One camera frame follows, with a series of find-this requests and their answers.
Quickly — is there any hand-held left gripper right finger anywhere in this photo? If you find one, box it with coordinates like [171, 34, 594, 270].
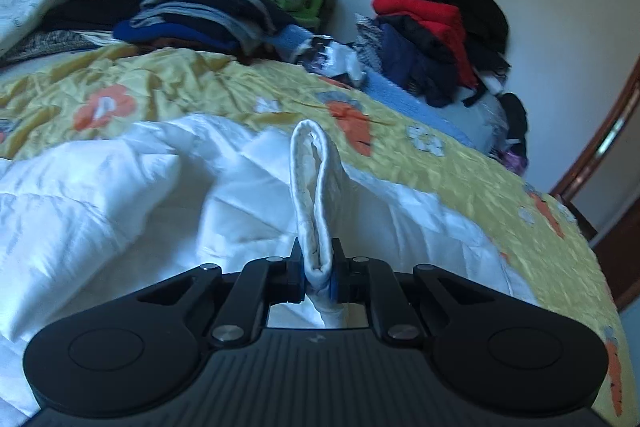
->
[331, 238, 501, 343]

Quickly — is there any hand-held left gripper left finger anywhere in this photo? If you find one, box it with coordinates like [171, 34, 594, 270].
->
[135, 238, 307, 349]

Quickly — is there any white quilted cloth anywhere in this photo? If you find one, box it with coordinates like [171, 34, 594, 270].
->
[0, 113, 541, 410]

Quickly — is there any pile of dark striped clothes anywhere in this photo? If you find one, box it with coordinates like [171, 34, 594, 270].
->
[45, 0, 301, 58]

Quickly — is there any light blue blanket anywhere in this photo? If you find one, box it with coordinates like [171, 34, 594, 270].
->
[360, 69, 476, 148]

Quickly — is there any pale blue pillow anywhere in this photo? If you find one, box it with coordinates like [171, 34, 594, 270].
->
[440, 92, 506, 152]

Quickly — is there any purple cloth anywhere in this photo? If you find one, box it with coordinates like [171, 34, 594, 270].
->
[492, 147, 528, 176]

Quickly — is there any black and white printed cloth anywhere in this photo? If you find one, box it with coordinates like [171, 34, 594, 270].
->
[300, 34, 368, 88]

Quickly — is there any yellow floral bedsheet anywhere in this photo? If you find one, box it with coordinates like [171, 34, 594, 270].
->
[0, 44, 626, 423]

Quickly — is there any navy garment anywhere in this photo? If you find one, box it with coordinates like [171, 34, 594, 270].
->
[377, 19, 471, 108]

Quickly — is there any light blue rolled towel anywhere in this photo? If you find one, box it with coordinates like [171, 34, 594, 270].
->
[272, 24, 321, 62]

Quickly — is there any black bag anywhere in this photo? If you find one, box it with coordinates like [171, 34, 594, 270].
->
[499, 93, 529, 158]

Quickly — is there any white patterned quilt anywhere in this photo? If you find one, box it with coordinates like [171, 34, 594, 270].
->
[0, 0, 96, 52]

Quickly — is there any wooden door frame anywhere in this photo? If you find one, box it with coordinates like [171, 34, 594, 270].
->
[550, 57, 640, 208]

